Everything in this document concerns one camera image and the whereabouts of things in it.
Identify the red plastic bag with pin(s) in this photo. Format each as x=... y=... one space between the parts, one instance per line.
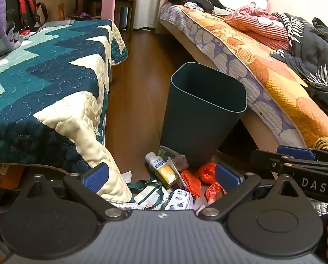
x=209 y=174

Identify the pink striped blanket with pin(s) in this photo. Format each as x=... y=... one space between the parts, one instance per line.
x=259 y=26

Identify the printed white packet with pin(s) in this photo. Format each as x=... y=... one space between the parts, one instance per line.
x=179 y=200

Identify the white plastic bottle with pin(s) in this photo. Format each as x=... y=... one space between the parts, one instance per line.
x=153 y=161

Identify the red black backpack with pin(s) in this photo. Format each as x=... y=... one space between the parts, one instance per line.
x=22 y=1

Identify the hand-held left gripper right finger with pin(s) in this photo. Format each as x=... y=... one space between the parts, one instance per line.
x=227 y=174

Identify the brown cardboard box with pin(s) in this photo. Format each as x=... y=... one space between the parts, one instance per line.
x=4 y=172

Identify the dark green plastic bin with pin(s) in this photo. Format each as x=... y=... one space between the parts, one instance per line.
x=199 y=121

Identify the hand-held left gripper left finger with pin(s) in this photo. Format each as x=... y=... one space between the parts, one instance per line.
x=95 y=176

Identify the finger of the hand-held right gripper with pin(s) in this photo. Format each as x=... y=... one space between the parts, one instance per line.
x=297 y=153
x=267 y=159

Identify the white tissue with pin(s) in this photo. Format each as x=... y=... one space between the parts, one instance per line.
x=126 y=176

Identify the white curtain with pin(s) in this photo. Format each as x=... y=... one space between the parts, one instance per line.
x=147 y=5

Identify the yellow drink carton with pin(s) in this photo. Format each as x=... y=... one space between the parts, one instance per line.
x=167 y=175

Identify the red foam fruit net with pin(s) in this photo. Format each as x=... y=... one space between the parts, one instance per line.
x=192 y=184

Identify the wooden chair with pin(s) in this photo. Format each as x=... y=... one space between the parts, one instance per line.
x=125 y=4

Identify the clear plastic wrapper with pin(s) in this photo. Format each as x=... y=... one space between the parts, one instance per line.
x=176 y=158

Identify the dark jacket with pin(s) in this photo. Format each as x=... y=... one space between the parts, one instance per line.
x=322 y=49

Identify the black white striped cloth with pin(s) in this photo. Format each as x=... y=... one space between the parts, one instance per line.
x=290 y=26

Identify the white green paper bag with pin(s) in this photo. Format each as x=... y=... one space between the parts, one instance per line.
x=150 y=195

